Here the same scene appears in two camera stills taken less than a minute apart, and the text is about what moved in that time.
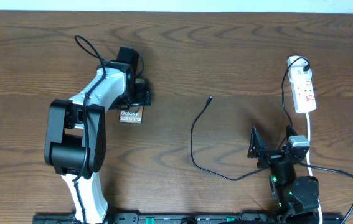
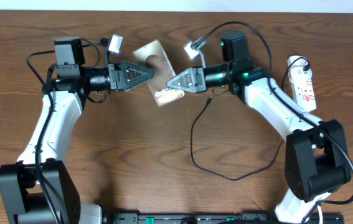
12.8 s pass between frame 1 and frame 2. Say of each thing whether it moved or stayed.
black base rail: stayed
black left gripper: moved
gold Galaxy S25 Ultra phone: moved
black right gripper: moved
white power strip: stayed
